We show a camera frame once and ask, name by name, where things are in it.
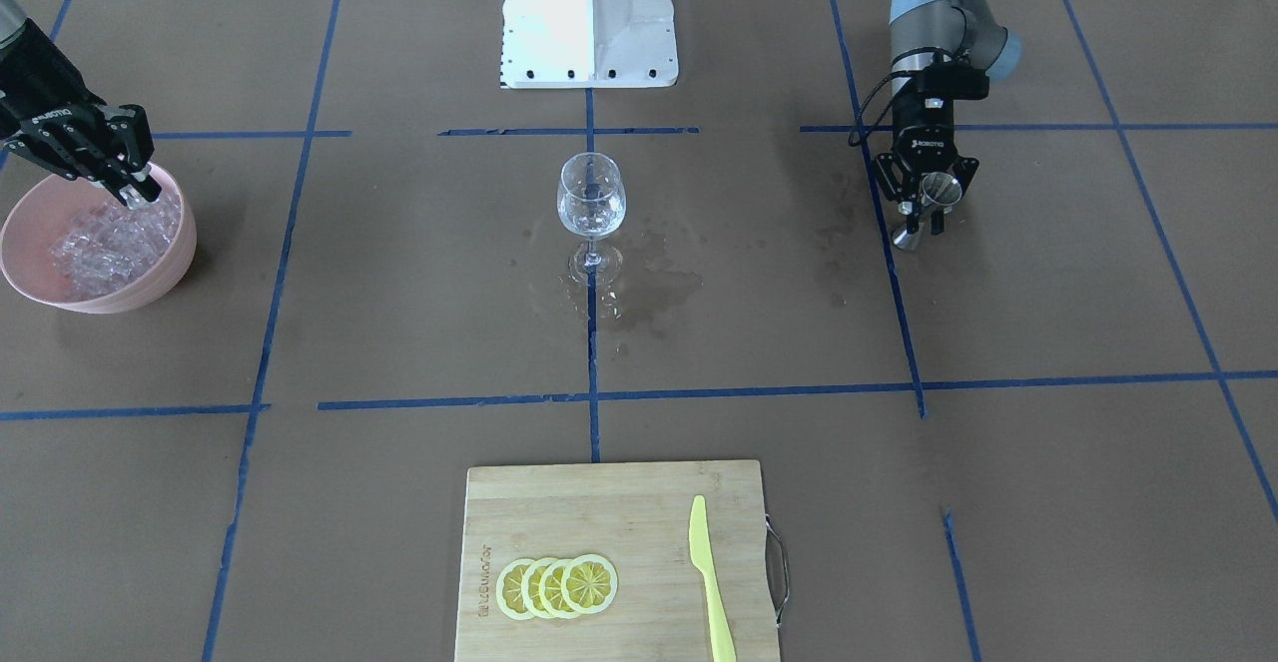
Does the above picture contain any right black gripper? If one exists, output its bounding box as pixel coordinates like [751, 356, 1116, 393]
[1, 19, 164, 210]

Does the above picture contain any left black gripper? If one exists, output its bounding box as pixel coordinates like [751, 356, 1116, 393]
[875, 93, 978, 236]

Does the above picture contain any steel jigger measuring cup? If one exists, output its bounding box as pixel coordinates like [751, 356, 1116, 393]
[892, 173, 964, 250]

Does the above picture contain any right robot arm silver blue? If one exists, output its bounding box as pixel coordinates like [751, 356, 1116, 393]
[1, 0, 164, 210]

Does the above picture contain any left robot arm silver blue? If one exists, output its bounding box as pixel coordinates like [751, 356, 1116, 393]
[875, 0, 1022, 250]

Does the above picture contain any pile of clear ice cubes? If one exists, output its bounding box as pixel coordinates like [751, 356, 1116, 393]
[49, 196, 183, 302]

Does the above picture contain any clear wine glass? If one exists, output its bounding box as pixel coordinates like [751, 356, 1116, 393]
[556, 152, 627, 288]

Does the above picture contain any pink bowl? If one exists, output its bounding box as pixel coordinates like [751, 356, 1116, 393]
[3, 165, 197, 314]

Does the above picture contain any bamboo cutting board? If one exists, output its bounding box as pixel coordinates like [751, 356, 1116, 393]
[452, 460, 781, 661]

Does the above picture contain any yellow plastic knife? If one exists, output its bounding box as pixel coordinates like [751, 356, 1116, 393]
[688, 495, 737, 661]

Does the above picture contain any lemon slice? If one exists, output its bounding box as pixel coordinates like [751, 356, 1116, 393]
[520, 557, 558, 619]
[535, 558, 581, 619]
[564, 553, 619, 615]
[497, 558, 537, 621]

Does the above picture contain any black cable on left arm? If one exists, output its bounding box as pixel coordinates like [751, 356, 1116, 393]
[849, 68, 930, 147]

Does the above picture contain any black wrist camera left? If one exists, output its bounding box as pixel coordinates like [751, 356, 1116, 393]
[910, 60, 990, 101]

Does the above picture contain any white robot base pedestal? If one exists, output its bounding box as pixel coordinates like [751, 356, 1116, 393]
[498, 0, 680, 89]

